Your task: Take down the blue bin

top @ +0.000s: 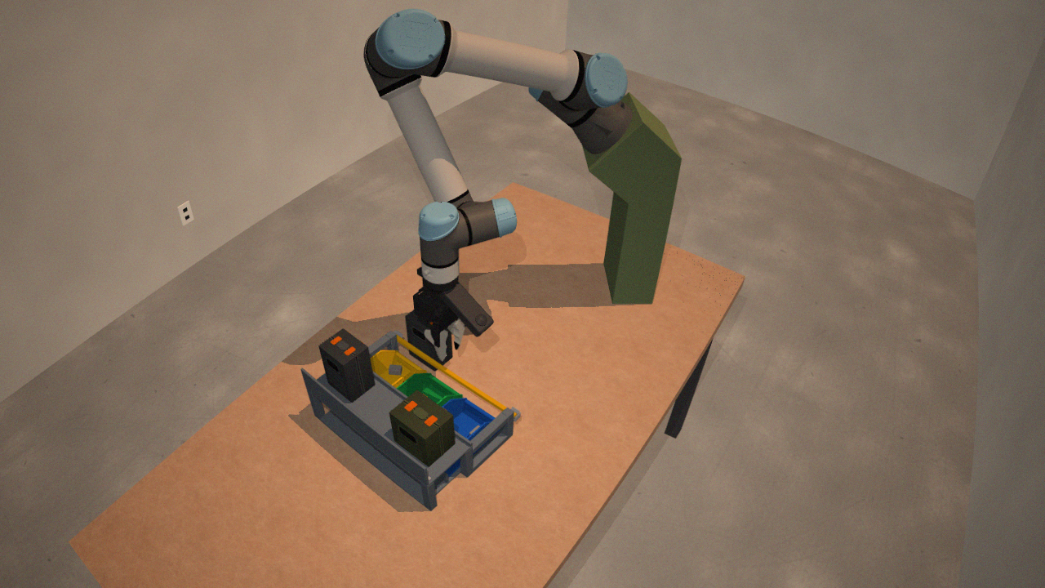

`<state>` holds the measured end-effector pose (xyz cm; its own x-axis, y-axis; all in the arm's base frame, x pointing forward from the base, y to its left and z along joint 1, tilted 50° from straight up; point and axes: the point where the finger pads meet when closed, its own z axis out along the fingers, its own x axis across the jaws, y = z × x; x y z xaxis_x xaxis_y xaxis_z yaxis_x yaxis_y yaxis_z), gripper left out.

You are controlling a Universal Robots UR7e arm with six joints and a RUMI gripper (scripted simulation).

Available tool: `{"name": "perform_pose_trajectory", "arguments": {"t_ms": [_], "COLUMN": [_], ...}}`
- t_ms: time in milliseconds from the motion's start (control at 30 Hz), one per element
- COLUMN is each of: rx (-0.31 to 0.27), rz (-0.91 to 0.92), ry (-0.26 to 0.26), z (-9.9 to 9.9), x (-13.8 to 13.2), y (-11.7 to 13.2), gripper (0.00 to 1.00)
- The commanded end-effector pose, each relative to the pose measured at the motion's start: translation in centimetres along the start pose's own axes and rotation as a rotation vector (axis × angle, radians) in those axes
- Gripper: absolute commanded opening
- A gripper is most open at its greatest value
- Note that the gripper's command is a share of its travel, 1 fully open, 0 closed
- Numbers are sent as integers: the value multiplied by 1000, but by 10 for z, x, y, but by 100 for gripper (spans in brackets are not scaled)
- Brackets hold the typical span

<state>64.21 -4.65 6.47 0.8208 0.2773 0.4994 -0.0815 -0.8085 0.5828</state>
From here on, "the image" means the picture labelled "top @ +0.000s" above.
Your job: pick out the grey metal shelf rack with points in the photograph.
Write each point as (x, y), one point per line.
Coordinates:
(374, 406)

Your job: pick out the yellow bar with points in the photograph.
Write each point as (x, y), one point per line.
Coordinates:
(451, 374)

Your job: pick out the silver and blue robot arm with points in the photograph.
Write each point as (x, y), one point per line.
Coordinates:
(413, 43)

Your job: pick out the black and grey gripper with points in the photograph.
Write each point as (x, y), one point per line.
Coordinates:
(430, 307)

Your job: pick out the blue bin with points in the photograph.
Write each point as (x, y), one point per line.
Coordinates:
(466, 417)

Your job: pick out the green open bin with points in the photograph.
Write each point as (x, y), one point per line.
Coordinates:
(430, 386)

